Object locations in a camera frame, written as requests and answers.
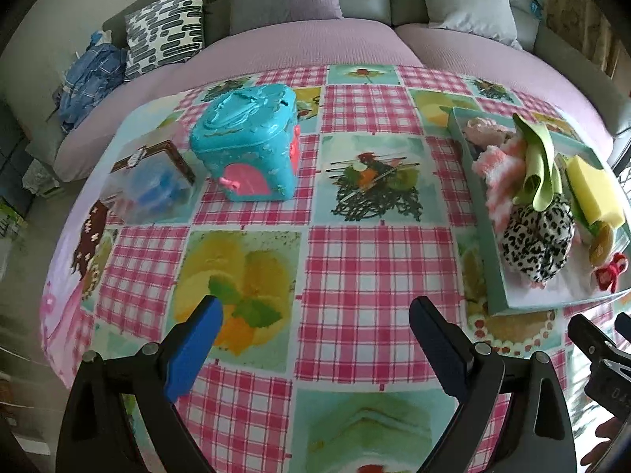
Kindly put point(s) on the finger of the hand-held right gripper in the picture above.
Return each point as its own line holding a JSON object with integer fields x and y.
{"x": 625, "y": 324}
{"x": 589, "y": 337}

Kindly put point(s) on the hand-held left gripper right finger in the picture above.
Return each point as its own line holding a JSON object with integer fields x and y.
{"x": 438, "y": 350}

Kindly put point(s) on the clear plastic container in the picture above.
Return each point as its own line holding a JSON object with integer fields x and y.
{"x": 148, "y": 182}

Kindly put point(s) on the teal cardboard tray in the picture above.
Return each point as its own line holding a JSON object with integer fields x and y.
{"x": 480, "y": 236}

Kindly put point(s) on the lime green cloth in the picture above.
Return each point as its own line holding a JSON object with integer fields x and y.
{"x": 540, "y": 167}

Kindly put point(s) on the white plastic bag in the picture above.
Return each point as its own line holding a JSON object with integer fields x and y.
{"x": 39, "y": 180}

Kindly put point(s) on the red pipe cleaner figure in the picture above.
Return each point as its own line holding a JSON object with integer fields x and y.
{"x": 611, "y": 271}

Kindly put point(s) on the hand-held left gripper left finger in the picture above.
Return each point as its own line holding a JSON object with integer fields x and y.
{"x": 192, "y": 350}

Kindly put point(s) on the black and white patterned pillow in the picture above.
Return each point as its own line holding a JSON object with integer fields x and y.
{"x": 165, "y": 29}

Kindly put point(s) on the blue denim clothes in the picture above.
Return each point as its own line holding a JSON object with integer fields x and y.
{"x": 91, "y": 79}

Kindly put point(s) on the teal plastic box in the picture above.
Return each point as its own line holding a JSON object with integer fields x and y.
{"x": 246, "y": 138}

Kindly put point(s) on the light grey pillow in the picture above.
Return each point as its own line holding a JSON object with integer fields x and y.
{"x": 468, "y": 0}

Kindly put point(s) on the yellow sponge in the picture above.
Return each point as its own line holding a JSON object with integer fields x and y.
{"x": 594, "y": 192}

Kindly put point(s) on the green cardboard box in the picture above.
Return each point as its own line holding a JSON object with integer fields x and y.
{"x": 11, "y": 224}

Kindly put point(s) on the person's right hand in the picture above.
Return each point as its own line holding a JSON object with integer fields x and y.
{"x": 604, "y": 438}

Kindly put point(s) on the pink striped fuzzy towel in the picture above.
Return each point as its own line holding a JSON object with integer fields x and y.
{"x": 498, "y": 172}

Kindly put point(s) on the pink fabric flower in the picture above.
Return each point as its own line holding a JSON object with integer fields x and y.
{"x": 485, "y": 130}

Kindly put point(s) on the leopard print scrunchie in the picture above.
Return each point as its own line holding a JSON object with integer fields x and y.
{"x": 540, "y": 241}

